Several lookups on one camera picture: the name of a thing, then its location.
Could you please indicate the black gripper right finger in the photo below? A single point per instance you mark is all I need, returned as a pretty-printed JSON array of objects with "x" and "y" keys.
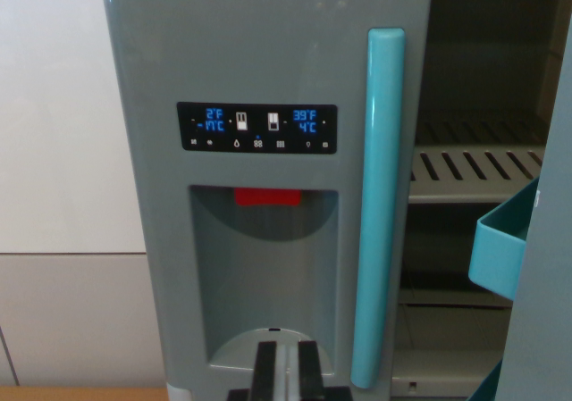
[{"x": 310, "y": 370}]

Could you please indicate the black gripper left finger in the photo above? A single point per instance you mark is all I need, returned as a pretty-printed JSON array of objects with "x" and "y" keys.
[{"x": 264, "y": 370}]

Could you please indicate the teal door bin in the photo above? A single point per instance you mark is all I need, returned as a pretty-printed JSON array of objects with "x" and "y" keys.
[
  {"x": 491, "y": 385},
  {"x": 496, "y": 258}
]

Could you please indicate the grey slotted fridge shelf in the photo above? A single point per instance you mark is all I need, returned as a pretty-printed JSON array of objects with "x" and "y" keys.
[{"x": 473, "y": 182}]

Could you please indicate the grey fridge door with dispenser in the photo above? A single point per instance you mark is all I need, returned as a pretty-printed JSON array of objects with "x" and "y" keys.
[{"x": 156, "y": 106}]

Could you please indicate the grey toy fridge cabinet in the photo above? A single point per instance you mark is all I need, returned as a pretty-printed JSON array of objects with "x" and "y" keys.
[{"x": 473, "y": 39}]

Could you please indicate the red dispenser lever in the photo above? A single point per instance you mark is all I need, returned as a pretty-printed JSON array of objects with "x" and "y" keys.
[{"x": 267, "y": 197}]

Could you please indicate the black temperature display panel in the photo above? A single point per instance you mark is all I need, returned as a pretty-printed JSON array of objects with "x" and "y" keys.
[{"x": 257, "y": 128}]

